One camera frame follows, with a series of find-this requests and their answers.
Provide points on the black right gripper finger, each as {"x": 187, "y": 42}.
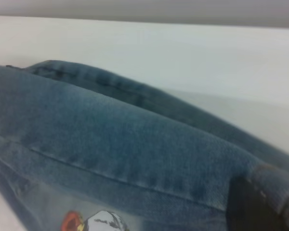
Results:
{"x": 250, "y": 211}

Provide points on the blue denim jeans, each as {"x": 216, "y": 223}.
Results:
{"x": 110, "y": 144}

